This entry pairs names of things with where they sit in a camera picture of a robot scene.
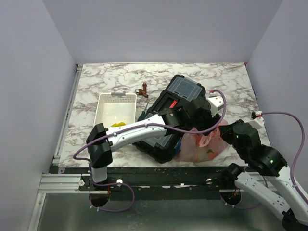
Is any pink plastic bag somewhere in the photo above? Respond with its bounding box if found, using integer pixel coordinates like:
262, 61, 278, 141
174, 127, 229, 163

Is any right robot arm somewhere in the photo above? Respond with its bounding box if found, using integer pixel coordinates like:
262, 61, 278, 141
219, 117, 308, 231

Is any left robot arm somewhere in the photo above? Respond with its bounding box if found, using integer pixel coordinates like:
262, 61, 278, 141
86, 97, 226, 190

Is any fake peach fruit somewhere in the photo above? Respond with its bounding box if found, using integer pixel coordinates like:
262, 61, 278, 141
205, 149, 218, 161

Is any yellow fake fruit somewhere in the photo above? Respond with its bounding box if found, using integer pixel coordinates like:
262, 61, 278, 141
111, 122, 126, 128

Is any blue foil wrapper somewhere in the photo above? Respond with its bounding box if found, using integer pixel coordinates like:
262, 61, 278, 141
174, 138, 182, 156

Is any black plastic toolbox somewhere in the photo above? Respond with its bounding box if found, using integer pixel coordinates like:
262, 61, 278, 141
133, 75, 206, 164

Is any white perforated plastic basket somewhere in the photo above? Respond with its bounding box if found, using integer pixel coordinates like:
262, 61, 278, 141
93, 92, 137, 128

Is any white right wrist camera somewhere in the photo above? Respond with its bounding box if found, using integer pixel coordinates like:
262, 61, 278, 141
247, 111, 265, 130

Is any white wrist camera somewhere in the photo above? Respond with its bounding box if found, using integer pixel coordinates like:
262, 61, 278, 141
207, 96, 224, 114
247, 111, 265, 130

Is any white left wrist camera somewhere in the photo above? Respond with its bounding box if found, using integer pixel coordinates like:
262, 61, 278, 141
207, 96, 224, 114

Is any green handled screwdriver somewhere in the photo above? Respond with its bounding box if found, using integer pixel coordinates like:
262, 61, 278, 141
137, 102, 149, 122

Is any black mounting base plate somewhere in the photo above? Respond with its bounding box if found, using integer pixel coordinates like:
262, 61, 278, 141
48, 166, 265, 202

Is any aluminium frame rail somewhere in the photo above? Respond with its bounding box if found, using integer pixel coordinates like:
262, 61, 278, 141
26, 64, 84, 231

